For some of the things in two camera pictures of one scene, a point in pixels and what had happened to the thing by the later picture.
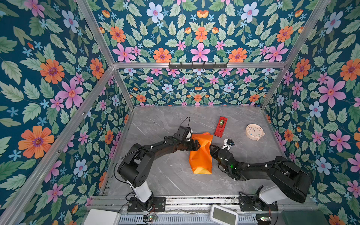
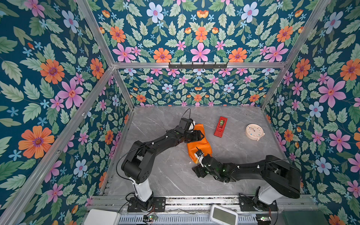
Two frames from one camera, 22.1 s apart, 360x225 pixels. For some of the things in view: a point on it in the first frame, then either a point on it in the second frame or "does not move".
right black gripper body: [219, 160] -> [213, 174]
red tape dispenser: [221, 126] does not move
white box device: [99, 217] does not move
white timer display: [221, 215] does not move
